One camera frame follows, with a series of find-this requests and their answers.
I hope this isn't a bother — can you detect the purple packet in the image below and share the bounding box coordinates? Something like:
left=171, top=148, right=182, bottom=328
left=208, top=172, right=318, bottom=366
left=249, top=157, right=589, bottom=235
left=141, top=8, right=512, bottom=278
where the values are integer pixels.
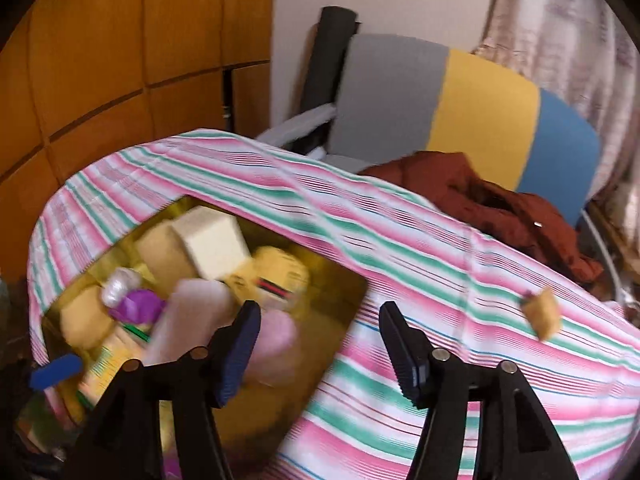
left=107, top=289, right=167, bottom=326

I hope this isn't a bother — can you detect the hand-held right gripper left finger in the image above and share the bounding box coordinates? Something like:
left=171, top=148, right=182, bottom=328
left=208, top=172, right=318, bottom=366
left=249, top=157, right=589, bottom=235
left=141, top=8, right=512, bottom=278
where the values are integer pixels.
left=75, top=300, right=262, bottom=480

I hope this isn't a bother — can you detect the yellow green snack packet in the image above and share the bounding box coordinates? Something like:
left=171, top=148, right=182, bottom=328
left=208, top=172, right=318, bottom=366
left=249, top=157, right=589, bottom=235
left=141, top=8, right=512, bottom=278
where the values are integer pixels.
left=77, top=330, right=151, bottom=411

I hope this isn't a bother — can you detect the patterned curtain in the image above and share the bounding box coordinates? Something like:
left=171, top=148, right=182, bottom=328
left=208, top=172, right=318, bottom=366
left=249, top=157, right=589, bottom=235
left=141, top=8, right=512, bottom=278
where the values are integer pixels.
left=472, top=0, right=640, bottom=201

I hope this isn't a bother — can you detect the gold tin box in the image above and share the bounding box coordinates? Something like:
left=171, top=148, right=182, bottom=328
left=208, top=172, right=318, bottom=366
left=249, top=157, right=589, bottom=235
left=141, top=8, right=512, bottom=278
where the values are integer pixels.
left=37, top=195, right=370, bottom=466

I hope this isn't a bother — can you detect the striped tablecloth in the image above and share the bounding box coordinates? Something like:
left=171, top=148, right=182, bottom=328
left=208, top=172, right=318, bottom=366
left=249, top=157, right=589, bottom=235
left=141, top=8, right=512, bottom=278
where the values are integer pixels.
left=29, top=129, right=640, bottom=480

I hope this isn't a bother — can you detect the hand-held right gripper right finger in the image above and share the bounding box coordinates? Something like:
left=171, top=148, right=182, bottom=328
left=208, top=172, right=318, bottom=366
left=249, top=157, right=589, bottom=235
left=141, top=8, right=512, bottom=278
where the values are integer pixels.
left=378, top=301, right=581, bottom=480

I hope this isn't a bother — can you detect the brown jacket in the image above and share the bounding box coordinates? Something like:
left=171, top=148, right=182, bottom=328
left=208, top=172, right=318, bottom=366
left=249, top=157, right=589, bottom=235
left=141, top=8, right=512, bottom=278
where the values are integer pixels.
left=357, top=150, right=606, bottom=283

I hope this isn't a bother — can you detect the wooden wardrobe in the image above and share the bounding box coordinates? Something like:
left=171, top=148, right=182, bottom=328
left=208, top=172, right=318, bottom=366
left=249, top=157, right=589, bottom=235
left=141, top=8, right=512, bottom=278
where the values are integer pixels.
left=0, top=0, right=278, bottom=261

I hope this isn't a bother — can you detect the grey yellow blue chair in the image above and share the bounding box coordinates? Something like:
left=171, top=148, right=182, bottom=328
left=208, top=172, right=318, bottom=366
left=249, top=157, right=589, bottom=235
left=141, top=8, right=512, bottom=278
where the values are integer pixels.
left=257, top=32, right=603, bottom=226

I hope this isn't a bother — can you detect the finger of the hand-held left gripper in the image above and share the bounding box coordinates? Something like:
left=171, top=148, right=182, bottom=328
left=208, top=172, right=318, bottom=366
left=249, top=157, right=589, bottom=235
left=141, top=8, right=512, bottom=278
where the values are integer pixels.
left=29, top=353, right=83, bottom=391

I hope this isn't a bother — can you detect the black rolled mat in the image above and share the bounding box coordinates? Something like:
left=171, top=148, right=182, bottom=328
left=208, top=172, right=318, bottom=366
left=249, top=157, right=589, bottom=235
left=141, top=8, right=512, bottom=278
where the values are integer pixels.
left=300, top=6, right=362, bottom=153

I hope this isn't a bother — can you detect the yellow plush toy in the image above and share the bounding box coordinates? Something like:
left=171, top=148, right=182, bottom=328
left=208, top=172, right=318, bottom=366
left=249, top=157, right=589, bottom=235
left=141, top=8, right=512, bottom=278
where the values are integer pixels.
left=225, top=245, right=312, bottom=321

